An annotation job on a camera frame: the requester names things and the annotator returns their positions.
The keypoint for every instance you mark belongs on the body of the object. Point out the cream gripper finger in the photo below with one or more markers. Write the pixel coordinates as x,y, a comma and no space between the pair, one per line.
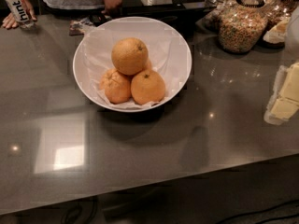
284,102

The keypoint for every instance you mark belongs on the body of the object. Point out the hint water bottle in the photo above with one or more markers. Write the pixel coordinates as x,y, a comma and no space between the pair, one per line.
19,11

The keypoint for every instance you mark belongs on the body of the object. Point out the white bowl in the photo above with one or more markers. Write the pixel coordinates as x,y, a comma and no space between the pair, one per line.
177,56

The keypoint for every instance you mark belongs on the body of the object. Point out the hidden back orange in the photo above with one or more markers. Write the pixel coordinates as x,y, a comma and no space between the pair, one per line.
148,64

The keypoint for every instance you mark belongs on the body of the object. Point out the person's right hand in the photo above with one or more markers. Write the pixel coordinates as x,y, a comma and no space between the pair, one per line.
10,20

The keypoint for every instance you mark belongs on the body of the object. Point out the dark tray at table edge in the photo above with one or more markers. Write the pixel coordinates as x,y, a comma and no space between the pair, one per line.
177,13

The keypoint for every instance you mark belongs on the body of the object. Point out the white paper liner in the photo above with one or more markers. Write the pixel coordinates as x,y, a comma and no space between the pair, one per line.
96,52

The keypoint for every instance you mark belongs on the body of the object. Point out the colourful coaster on table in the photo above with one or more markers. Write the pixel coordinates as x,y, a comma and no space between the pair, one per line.
80,26

